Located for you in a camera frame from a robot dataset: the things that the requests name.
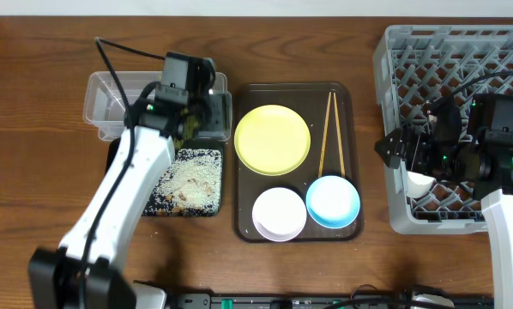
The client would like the white cup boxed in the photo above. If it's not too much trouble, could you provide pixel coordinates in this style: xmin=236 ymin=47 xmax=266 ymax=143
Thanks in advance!
xmin=406 ymin=172 xmax=435 ymax=198

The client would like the white bowl with rice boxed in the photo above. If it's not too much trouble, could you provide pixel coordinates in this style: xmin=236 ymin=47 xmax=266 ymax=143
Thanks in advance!
xmin=251 ymin=187 xmax=307 ymax=242

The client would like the green yellow snack wrapper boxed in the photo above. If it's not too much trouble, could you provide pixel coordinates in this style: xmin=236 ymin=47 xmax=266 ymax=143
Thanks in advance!
xmin=183 ymin=111 xmax=205 ymax=140

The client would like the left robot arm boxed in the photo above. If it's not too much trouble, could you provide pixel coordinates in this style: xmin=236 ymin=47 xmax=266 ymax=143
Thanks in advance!
xmin=28 ymin=52 xmax=223 ymax=308

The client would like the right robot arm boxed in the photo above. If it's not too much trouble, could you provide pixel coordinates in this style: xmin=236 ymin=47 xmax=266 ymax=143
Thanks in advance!
xmin=374 ymin=94 xmax=513 ymax=308

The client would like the black waste tray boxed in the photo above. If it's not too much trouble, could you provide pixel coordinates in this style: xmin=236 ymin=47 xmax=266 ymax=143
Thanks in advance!
xmin=105 ymin=136 xmax=224 ymax=218

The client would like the grey dishwasher rack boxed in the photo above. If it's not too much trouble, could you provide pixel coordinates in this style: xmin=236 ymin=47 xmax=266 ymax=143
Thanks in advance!
xmin=372 ymin=25 xmax=513 ymax=234

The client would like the left wooden chopstick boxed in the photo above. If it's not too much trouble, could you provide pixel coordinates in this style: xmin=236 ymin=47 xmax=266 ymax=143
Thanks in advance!
xmin=318 ymin=91 xmax=332 ymax=178

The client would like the light blue bowl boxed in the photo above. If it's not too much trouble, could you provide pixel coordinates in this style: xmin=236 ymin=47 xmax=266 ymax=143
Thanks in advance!
xmin=305 ymin=175 xmax=361 ymax=229

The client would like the yellow round plate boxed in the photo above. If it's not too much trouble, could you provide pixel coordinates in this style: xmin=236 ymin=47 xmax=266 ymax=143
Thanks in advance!
xmin=234 ymin=105 xmax=311 ymax=176

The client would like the brown plastic serving tray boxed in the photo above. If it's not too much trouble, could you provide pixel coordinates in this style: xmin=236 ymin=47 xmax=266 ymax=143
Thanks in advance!
xmin=231 ymin=82 xmax=365 ymax=244

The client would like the clear plastic bin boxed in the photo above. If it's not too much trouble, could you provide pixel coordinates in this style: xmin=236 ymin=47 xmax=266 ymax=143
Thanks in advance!
xmin=83 ymin=71 xmax=232 ymax=142

